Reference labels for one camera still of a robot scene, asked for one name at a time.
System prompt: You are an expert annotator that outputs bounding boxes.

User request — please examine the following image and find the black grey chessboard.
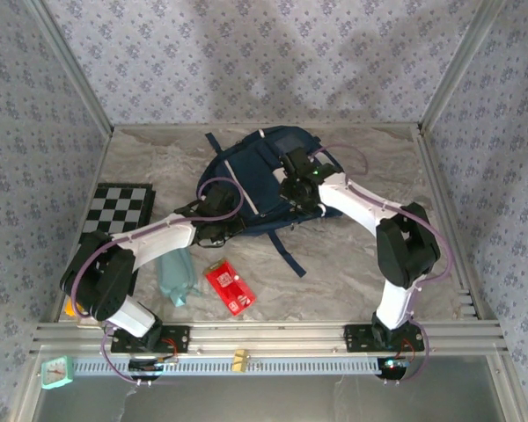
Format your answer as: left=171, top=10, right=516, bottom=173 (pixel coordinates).
left=63, top=183, right=156, bottom=295

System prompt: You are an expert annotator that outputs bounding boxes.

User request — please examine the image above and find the aluminium frame post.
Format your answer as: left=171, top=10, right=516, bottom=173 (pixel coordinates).
left=24, top=0, right=115, bottom=135
left=417, top=0, right=510, bottom=135

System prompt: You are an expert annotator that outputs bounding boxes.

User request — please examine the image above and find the aluminium side rail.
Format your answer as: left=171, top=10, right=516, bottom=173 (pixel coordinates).
left=415, top=129, right=502, bottom=326

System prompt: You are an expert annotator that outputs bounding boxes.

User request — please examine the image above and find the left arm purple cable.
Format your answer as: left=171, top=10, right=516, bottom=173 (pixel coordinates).
left=70, top=177, right=246, bottom=388

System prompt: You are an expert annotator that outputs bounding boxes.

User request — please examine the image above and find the grey slotted cable duct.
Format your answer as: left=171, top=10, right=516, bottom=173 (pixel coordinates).
left=72, top=356, right=386, bottom=377

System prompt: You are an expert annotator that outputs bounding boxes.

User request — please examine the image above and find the teal alarm clock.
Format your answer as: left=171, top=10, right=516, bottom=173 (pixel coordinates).
left=40, top=355, right=75, bottom=391

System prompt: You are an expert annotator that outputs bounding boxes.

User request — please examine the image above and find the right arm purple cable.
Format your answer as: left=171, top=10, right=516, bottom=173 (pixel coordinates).
left=310, top=142, right=454, bottom=383

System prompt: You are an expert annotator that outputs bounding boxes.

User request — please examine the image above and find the aluminium table rail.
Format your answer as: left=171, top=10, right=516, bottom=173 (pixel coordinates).
left=30, top=320, right=510, bottom=355

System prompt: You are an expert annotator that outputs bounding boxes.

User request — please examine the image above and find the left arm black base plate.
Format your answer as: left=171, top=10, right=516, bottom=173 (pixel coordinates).
left=109, top=324, right=191, bottom=355

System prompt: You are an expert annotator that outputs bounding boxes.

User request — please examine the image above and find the red card package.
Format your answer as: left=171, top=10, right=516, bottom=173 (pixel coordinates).
left=202, top=258, right=257, bottom=317

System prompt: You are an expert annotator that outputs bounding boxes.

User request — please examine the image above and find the brass bracket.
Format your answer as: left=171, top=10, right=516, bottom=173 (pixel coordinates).
left=231, top=349, right=252, bottom=375

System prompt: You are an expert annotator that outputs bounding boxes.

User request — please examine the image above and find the navy blue backpack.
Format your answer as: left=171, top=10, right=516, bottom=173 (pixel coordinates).
left=196, top=126, right=342, bottom=278

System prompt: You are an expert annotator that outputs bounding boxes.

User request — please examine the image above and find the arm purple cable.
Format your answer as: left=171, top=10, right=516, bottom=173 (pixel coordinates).
left=70, top=177, right=246, bottom=388
left=310, top=142, right=454, bottom=383

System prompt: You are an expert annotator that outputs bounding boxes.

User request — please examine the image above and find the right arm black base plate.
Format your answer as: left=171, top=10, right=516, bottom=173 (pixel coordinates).
left=343, top=324, right=423, bottom=355

